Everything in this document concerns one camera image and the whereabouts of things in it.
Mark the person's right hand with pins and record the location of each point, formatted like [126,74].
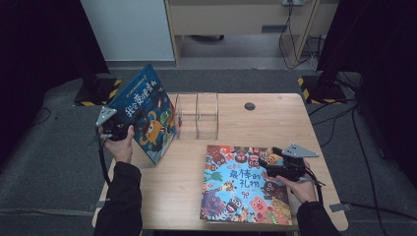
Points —
[303,190]

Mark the colourful animals picture book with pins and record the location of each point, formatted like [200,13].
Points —
[236,190]

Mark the white power strip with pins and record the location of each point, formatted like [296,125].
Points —
[292,2]

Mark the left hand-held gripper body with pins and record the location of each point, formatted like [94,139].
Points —
[114,129]

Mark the person's left hand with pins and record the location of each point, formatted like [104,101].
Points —
[121,149]

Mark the blue monster picture book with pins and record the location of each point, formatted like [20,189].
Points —
[147,108]

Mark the white panel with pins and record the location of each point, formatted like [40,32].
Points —
[128,29]

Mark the black round table grommet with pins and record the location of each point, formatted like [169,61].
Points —
[250,106]

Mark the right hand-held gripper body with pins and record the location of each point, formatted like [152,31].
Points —
[293,167]

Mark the light wooden desk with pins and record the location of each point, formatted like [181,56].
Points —
[229,18]

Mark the black yellow-striped stand base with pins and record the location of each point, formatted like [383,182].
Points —
[98,93]
[323,90]

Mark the clear acrylic book rack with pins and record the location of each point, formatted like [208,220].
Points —
[200,114]

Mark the black curtain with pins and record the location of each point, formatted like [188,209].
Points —
[39,49]
[383,65]

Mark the dark round object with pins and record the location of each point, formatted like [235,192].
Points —
[207,38]

